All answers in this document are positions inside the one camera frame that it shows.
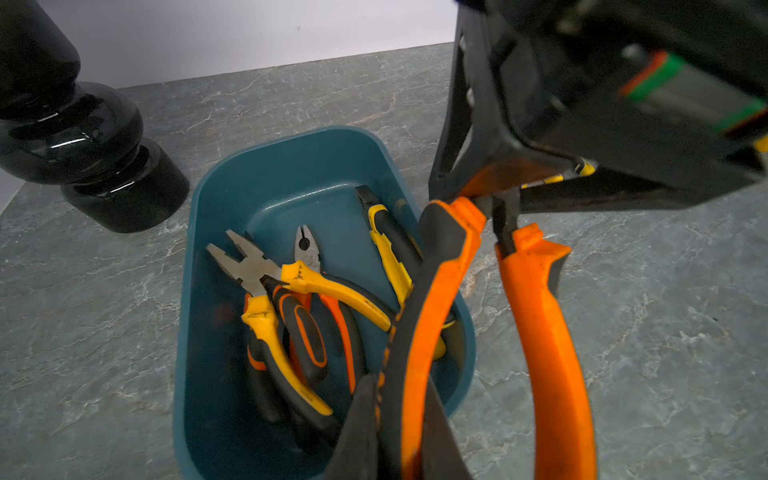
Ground orange black long-nose pliers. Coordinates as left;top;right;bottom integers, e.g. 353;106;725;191
242;275;331;421

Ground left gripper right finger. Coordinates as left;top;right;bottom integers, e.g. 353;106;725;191
422;380;472;480

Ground green plant in black vase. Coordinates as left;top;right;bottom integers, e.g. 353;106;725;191
1;1;190;233

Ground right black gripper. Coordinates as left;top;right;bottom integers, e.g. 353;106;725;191
429;1;767;213

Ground orange black diagonal cutters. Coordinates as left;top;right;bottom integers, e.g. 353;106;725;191
294;225;366;395

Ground orange black greener pliers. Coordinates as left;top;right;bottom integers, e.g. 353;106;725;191
375;189;598;479

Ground yellow grey open-jaw pliers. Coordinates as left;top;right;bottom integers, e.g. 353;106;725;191
206;225;395;443

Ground yellow black combination pliers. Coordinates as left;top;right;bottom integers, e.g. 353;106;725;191
355;184;458;361

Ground teal plastic storage box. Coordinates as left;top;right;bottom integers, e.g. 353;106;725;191
173;124;478;480

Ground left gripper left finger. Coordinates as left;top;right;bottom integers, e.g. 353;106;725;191
323;374;379;480

